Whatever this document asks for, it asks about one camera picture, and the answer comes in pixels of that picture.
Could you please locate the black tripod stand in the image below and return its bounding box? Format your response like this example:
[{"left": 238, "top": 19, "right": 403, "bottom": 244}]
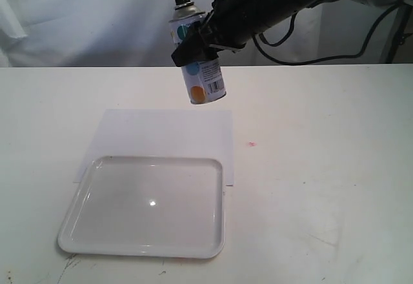
[{"left": 381, "top": 5, "right": 412, "bottom": 64}]

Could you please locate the white spray paint can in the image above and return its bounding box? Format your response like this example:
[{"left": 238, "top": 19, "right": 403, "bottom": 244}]
[{"left": 168, "top": 0, "right": 227, "bottom": 105}]

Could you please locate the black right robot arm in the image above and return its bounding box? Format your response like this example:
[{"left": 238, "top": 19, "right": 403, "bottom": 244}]
[{"left": 171, "top": 0, "right": 412, "bottom": 67}]

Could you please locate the white backdrop curtain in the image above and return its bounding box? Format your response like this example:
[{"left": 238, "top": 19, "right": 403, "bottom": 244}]
[{"left": 1, "top": 0, "right": 381, "bottom": 67}]

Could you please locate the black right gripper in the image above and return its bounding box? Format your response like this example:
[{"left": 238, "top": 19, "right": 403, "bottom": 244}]
[{"left": 171, "top": 0, "right": 258, "bottom": 67}]

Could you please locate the black camera cable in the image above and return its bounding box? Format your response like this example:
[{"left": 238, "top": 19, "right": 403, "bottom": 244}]
[{"left": 209, "top": 0, "right": 413, "bottom": 65}]

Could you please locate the white paper sheet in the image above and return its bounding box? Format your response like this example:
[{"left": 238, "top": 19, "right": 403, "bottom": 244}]
[{"left": 74, "top": 109, "right": 235, "bottom": 186}]

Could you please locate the white plastic tray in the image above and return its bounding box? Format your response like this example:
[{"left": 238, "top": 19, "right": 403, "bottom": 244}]
[{"left": 57, "top": 156, "right": 225, "bottom": 259}]

